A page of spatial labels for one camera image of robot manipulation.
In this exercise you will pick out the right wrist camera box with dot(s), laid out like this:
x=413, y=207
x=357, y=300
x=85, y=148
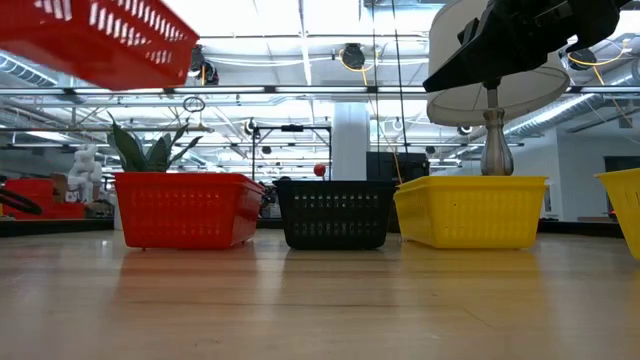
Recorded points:
x=600, y=20

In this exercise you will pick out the potted snake plant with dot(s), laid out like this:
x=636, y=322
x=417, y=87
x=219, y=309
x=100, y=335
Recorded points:
x=135, y=160

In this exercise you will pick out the black aluminium table frame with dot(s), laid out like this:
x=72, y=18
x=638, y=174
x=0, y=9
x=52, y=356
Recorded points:
x=50, y=227

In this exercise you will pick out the yellow slotted plastic basket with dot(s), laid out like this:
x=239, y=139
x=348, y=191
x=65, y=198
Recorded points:
x=470, y=220
x=625, y=210
x=470, y=179

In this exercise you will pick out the white building column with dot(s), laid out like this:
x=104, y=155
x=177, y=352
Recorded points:
x=350, y=150

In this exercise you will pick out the brown cardboard box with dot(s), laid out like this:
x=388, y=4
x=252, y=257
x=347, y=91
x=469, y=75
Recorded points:
x=59, y=185

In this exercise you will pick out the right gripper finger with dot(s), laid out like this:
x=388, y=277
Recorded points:
x=480, y=60
x=469, y=31

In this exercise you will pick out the black cabinet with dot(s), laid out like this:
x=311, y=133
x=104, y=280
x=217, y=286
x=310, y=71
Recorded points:
x=385, y=167

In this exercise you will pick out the red ball on stick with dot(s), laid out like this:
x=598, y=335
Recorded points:
x=319, y=170

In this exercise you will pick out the white sculpture figure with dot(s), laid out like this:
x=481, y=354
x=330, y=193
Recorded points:
x=85, y=172

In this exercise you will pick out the red tool cabinet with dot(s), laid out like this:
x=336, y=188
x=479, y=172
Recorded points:
x=30, y=186

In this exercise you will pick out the white shade table lamp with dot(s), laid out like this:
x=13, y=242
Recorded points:
x=442, y=60

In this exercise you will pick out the red slotted plastic basket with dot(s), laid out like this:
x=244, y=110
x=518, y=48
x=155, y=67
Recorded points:
x=100, y=55
x=185, y=177
x=185, y=240

